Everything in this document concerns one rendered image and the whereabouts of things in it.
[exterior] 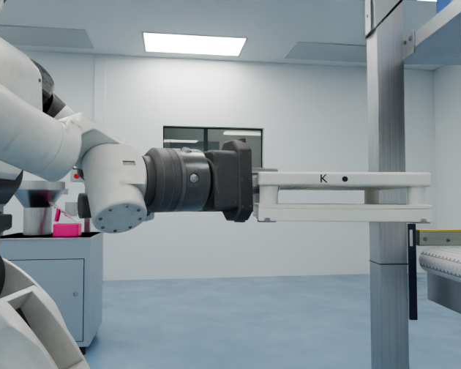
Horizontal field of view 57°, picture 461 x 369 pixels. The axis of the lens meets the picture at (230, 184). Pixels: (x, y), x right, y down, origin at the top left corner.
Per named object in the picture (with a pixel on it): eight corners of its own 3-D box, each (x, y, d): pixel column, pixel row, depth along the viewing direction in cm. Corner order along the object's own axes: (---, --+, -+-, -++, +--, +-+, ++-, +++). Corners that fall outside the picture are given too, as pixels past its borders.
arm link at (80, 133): (137, 144, 60) (58, 95, 49) (152, 194, 55) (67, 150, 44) (105, 170, 61) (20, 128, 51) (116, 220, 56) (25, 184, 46)
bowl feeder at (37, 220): (0, 236, 283) (1, 180, 284) (19, 233, 318) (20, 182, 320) (77, 236, 290) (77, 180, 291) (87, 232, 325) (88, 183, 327)
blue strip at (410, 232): (410, 320, 88) (408, 223, 89) (408, 319, 89) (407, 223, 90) (418, 320, 88) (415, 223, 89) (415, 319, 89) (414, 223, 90)
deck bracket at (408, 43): (411, 52, 86) (410, 30, 87) (400, 60, 91) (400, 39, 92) (415, 52, 86) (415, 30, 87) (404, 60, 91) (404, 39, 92)
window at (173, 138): (161, 212, 562) (162, 125, 567) (161, 212, 563) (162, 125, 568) (263, 212, 582) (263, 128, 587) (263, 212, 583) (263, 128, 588)
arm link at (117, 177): (171, 134, 59) (85, 129, 53) (193, 194, 53) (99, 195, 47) (149, 187, 66) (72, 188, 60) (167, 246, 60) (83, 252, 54)
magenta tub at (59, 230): (52, 237, 275) (52, 223, 275) (57, 236, 287) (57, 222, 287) (77, 237, 277) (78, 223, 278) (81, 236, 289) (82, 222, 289)
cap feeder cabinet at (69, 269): (-17, 362, 263) (-14, 239, 267) (15, 334, 320) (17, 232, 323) (88, 356, 272) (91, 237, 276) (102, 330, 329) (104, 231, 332)
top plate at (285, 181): (257, 185, 60) (257, 170, 61) (253, 189, 85) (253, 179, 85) (432, 186, 60) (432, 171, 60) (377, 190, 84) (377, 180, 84)
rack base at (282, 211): (257, 220, 60) (257, 203, 60) (253, 214, 85) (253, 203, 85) (432, 222, 60) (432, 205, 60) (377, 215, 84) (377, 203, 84)
